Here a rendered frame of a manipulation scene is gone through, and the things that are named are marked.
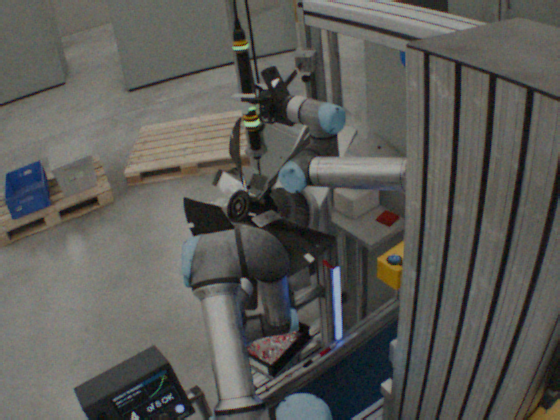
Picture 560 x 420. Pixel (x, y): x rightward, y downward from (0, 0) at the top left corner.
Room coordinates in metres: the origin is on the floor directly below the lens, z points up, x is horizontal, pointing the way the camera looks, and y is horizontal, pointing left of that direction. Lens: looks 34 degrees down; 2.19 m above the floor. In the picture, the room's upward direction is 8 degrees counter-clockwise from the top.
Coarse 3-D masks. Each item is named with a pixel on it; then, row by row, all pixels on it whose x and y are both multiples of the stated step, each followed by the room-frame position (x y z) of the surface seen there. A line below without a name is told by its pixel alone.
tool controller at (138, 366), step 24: (144, 360) 0.79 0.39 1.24; (96, 384) 0.72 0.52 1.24; (120, 384) 0.71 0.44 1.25; (144, 384) 0.72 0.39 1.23; (168, 384) 0.74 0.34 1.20; (96, 408) 0.65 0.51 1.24; (120, 408) 0.67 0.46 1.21; (144, 408) 0.69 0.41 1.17; (168, 408) 0.71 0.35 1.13; (192, 408) 0.73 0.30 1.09
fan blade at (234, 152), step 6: (240, 120) 1.72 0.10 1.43; (234, 126) 1.77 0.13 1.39; (240, 126) 1.70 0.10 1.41; (234, 132) 1.75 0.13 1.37; (234, 138) 1.73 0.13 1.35; (234, 144) 1.72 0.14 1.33; (234, 150) 1.72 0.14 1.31; (234, 156) 1.74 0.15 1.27; (234, 162) 1.76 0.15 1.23; (240, 162) 1.61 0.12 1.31; (240, 168) 1.60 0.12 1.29; (240, 174) 1.59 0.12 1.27
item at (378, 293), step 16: (272, 128) 2.62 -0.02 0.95; (272, 144) 2.64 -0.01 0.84; (288, 144) 2.50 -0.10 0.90; (272, 160) 2.66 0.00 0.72; (272, 176) 2.68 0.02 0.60; (384, 192) 1.89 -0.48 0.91; (400, 192) 1.80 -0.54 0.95; (400, 208) 1.80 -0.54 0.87; (352, 240) 2.09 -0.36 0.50; (400, 240) 1.80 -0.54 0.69; (352, 256) 2.09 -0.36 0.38; (368, 256) 1.98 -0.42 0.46; (352, 272) 2.09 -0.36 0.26; (368, 272) 1.98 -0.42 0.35; (352, 288) 2.09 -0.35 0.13; (368, 288) 1.98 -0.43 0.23; (384, 288) 1.88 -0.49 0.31; (368, 304) 1.98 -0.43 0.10
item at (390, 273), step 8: (392, 248) 1.30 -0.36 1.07; (400, 248) 1.29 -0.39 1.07; (384, 256) 1.27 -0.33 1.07; (400, 256) 1.25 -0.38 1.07; (384, 264) 1.23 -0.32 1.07; (392, 264) 1.22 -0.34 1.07; (384, 272) 1.23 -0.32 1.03; (392, 272) 1.20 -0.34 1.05; (400, 272) 1.19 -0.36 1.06; (384, 280) 1.23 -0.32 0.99; (392, 280) 1.20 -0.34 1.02; (400, 280) 1.19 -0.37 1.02
